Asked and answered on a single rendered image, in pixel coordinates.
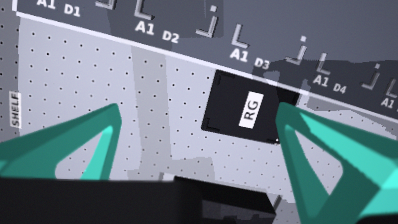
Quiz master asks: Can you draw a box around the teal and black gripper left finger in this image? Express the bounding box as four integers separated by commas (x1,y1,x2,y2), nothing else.
0,103,122,180

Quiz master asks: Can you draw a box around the black flat nest labelled rg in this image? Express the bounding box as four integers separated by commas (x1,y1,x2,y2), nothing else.
201,69,300,146

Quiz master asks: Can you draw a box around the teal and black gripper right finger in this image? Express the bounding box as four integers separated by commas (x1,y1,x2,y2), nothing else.
276,102,398,224

